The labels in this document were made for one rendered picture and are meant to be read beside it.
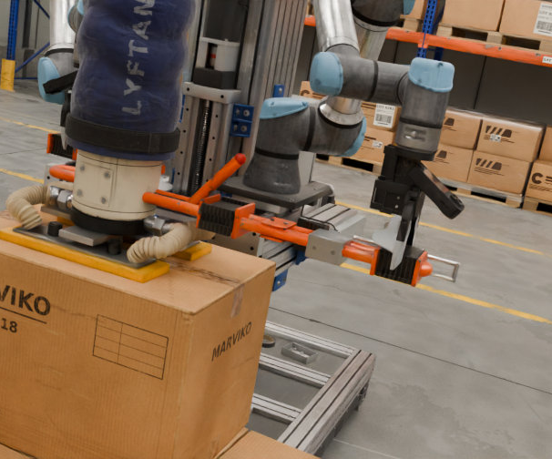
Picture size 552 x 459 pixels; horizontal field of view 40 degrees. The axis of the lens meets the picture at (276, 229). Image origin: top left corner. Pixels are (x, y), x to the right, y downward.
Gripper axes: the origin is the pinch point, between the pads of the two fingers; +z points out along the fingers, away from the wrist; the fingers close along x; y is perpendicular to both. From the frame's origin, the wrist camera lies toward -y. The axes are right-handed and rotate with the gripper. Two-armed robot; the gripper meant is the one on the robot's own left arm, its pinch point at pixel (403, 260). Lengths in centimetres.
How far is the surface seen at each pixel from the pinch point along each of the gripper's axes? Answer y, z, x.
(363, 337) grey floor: 47, 108, -228
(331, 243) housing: 12.7, -0.5, 3.5
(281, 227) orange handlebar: 22.6, -1.1, 3.4
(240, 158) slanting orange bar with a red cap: 33.9, -11.3, 1.4
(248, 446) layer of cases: 26, 53, -10
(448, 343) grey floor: 7, 108, -253
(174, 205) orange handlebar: 45.1, 0.3, 3.5
